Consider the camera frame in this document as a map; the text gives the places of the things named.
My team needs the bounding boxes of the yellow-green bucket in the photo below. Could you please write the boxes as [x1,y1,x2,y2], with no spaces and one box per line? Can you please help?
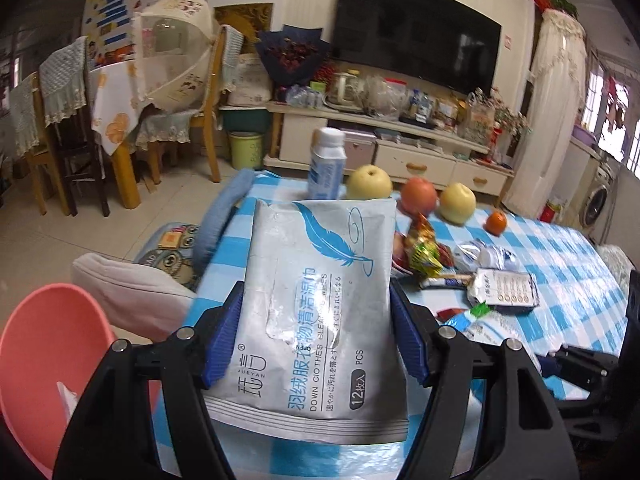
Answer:
[229,131,266,171]

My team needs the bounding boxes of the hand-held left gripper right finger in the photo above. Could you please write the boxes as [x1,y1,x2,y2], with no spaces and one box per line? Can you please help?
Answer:
[387,277,583,480]

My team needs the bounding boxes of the white wet wipes packet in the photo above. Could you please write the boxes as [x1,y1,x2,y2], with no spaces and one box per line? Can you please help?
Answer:
[202,199,411,445]

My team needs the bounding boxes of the clear plastic bags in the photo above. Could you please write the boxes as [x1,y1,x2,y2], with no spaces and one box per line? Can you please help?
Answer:
[362,75,408,118]

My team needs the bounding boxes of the white bottle with blue label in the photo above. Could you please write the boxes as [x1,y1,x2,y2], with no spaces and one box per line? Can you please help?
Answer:
[306,127,347,201]

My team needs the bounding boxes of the owl print cushion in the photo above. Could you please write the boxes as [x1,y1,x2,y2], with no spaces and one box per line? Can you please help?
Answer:
[132,222,206,291]

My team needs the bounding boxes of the colourful candy wrapper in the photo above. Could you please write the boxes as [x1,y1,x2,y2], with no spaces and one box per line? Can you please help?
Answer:
[406,214,445,277]

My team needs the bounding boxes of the blue checked tablecloth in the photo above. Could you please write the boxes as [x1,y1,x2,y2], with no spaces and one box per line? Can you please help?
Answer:
[150,170,632,480]

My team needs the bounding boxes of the pink plastic bin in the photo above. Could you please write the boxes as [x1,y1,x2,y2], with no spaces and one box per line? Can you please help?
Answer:
[0,283,165,467]

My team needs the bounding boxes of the red apple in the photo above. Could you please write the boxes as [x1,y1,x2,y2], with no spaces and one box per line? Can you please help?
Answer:
[401,177,439,216]

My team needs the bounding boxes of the black flat television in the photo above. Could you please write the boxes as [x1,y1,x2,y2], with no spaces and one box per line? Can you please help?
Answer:
[332,0,502,96]

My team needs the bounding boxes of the wall poster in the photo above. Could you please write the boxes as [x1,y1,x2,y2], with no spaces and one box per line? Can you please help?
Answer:
[82,0,211,66]

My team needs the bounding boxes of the mesh food cover dome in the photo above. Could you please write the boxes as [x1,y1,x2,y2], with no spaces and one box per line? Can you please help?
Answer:
[131,0,221,111]

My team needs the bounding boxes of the silver washing machine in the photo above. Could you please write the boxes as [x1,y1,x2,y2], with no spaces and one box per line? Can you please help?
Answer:
[570,160,619,241]

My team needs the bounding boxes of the green plastic basin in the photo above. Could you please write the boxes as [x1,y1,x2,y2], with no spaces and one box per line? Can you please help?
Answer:
[220,107,273,133]

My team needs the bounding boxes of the dark blue flower bouquet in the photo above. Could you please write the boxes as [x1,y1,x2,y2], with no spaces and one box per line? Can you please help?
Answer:
[256,25,333,86]

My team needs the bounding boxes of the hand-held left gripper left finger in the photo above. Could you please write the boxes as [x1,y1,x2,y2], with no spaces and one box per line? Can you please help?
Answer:
[52,280,246,480]

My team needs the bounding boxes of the red artificial flowers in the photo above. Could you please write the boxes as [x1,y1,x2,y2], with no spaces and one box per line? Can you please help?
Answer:
[532,0,579,19]

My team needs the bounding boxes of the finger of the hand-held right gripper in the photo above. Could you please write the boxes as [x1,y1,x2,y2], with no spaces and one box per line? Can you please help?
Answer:
[539,344,620,402]
[557,402,640,442]

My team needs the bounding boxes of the wooden chair with lace cover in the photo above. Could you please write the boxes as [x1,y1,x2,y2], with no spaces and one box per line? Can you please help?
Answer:
[10,72,57,216]

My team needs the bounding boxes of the yellow pear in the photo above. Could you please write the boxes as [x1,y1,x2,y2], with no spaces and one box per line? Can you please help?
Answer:
[346,166,393,201]
[439,183,477,225]

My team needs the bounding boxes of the lace covered standing air conditioner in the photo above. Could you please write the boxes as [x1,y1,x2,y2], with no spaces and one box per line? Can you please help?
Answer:
[501,10,588,221]

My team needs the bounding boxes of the white sack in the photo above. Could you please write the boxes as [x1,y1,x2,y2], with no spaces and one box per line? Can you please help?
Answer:
[227,52,273,107]

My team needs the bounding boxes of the thin stick packet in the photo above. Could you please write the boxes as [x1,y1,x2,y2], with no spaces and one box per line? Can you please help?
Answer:
[420,274,473,289]

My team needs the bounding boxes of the white and blue torn packet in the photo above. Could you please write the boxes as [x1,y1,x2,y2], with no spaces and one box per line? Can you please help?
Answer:
[447,302,542,376]

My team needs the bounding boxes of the blue cushion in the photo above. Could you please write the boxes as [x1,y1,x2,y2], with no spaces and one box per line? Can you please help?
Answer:
[192,169,257,281]

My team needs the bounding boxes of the dried flowers in vase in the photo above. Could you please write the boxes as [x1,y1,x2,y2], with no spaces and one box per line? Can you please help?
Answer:
[457,87,532,147]

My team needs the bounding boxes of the clear electric kettle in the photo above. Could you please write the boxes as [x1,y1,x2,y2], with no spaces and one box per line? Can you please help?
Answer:
[327,70,363,108]

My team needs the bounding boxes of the white television cabinet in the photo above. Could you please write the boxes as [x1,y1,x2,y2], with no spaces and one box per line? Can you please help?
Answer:
[264,101,516,198]

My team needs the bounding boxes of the stool with lace cover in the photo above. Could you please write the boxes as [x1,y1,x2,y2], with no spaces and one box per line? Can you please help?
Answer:
[135,109,201,186]

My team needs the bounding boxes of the purple basin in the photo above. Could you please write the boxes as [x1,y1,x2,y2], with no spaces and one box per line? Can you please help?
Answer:
[572,125,601,149]

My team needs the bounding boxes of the window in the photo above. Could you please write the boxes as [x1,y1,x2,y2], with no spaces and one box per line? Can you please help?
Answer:
[582,72,640,173]

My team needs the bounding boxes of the wooden chair with knitted cover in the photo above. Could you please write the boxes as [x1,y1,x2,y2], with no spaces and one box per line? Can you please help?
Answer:
[192,25,246,183]

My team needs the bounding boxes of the pack of water bottles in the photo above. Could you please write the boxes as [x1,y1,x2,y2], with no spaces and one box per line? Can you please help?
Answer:
[285,84,326,108]

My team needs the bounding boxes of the small orange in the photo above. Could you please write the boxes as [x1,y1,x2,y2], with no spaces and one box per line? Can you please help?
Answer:
[484,210,509,236]

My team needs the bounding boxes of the beige pillow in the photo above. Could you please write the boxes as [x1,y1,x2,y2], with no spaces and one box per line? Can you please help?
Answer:
[71,252,197,343]

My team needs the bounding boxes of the white pill packet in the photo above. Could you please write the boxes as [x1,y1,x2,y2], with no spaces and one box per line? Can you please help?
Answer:
[467,268,541,316]

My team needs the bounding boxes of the dark chair with lace cover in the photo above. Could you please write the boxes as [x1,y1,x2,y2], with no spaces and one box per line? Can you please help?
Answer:
[39,37,111,218]

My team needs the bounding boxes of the dining table with orange-print cloth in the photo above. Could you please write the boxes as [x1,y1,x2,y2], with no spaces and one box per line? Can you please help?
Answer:
[90,60,147,211]

